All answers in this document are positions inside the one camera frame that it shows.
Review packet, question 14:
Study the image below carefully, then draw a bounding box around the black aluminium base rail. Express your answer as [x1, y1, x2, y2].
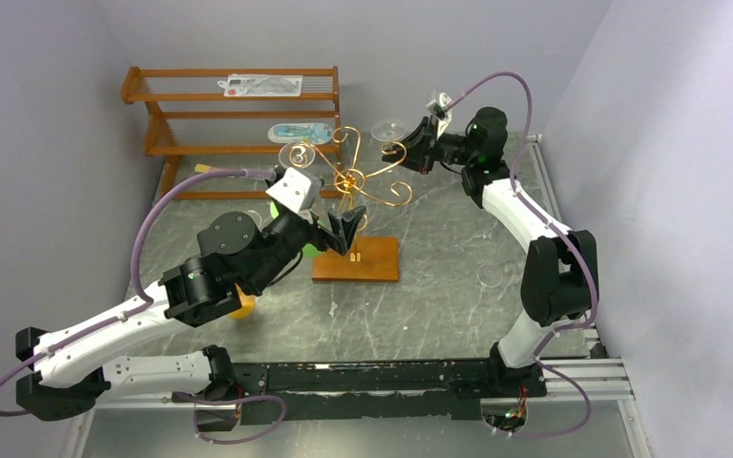
[75, 357, 634, 427]

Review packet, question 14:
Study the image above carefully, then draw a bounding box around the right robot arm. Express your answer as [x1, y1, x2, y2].
[382, 107, 598, 396]

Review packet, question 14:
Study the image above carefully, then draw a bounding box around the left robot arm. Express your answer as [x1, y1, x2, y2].
[15, 206, 366, 421]

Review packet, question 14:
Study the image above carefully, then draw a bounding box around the clear wine glass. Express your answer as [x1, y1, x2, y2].
[476, 262, 505, 288]
[370, 118, 408, 154]
[278, 141, 316, 169]

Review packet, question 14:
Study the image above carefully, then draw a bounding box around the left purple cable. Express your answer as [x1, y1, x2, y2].
[0, 166, 276, 419]

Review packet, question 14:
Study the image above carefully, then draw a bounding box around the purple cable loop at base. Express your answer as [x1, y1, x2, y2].
[173, 391, 289, 446]

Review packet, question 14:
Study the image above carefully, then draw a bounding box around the wooden two-tier shelf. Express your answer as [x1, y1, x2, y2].
[119, 66, 342, 196]

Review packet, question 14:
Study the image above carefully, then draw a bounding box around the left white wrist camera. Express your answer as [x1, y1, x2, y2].
[266, 167, 324, 218]

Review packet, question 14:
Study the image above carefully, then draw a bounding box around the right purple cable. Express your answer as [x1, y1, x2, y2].
[445, 71, 600, 441]

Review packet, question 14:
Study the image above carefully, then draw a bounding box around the gold wire wine glass rack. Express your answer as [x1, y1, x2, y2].
[311, 126, 413, 282]

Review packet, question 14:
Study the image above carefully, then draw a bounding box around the blue packaged item lower shelf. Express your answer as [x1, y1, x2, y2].
[267, 122, 334, 145]

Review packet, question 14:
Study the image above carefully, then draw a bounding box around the orange plastic wine glass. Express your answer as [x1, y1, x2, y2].
[228, 287, 257, 320]

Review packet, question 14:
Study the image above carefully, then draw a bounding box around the green plastic wine glass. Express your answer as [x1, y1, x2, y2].
[269, 201, 322, 259]

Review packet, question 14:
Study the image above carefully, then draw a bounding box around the packaged item top shelf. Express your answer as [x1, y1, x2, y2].
[217, 73, 304, 98]

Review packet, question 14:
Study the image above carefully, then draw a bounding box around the yellow pink eraser stick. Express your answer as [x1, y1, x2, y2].
[194, 164, 215, 174]

